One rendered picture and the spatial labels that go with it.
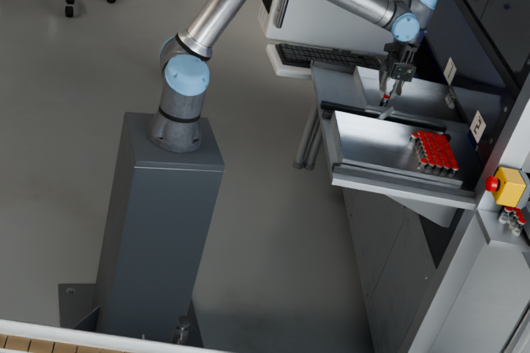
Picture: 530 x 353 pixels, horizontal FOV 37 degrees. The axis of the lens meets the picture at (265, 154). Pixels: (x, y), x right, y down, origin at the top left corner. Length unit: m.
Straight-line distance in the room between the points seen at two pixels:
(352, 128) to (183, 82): 0.55
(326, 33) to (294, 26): 0.13
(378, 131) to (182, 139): 0.59
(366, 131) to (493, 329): 0.71
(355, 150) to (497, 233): 0.44
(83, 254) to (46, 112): 0.98
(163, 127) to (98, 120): 1.61
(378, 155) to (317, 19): 0.84
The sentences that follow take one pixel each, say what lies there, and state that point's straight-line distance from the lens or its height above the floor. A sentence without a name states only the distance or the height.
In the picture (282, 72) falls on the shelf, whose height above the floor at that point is 0.79.
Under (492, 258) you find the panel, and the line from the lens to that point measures 2.33.
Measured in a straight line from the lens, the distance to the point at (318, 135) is 3.32.
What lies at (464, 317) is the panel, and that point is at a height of 0.49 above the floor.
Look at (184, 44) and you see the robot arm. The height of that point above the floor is 1.03.
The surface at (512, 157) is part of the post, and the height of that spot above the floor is 1.05.
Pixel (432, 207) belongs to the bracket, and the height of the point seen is 0.79.
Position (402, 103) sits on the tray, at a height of 0.88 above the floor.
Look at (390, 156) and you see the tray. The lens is 2.26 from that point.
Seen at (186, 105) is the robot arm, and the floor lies 0.93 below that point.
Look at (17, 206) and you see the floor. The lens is 3.19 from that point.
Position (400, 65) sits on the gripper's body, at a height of 1.07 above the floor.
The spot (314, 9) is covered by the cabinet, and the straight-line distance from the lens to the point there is 2.92.
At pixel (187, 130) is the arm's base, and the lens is 2.16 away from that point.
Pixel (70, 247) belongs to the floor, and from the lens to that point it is 3.02.
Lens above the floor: 1.97
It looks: 31 degrees down
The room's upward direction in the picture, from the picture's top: 16 degrees clockwise
